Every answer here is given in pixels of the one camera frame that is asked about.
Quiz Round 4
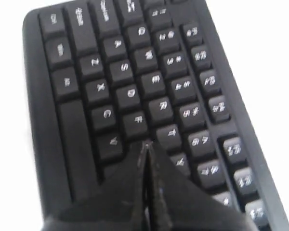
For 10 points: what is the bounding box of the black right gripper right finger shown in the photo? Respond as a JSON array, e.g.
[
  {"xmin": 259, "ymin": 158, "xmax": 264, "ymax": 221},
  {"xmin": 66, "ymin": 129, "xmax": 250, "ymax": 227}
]
[{"xmin": 146, "ymin": 142, "xmax": 258, "ymax": 231}]

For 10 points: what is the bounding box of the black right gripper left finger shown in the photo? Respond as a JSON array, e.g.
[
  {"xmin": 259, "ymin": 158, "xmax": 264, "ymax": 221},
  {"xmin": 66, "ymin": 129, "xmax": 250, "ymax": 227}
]
[{"xmin": 42, "ymin": 141, "xmax": 148, "ymax": 231}]

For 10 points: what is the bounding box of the black acer keyboard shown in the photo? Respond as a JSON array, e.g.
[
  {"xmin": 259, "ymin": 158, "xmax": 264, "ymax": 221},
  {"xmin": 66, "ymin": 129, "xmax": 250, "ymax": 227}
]
[{"xmin": 22, "ymin": 0, "xmax": 289, "ymax": 231}]

